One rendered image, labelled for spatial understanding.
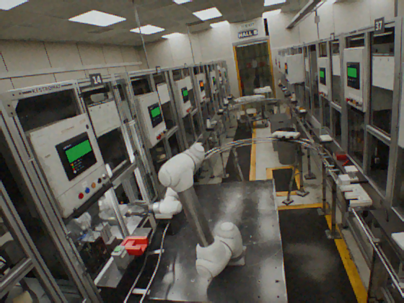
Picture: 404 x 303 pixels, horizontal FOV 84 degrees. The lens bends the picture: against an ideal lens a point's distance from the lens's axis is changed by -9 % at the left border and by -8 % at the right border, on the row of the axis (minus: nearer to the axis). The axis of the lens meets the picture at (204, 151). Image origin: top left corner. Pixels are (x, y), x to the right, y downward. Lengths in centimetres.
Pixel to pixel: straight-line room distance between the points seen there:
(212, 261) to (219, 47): 888
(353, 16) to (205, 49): 530
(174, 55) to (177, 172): 910
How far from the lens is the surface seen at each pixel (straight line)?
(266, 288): 163
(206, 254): 150
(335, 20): 1014
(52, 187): 136
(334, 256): 278
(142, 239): 174
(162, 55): 1038
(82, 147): 149
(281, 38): 976
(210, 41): 987
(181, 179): 129
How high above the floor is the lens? 194
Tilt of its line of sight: 19 degrees down
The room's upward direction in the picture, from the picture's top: 11 degrees counter-clockwise
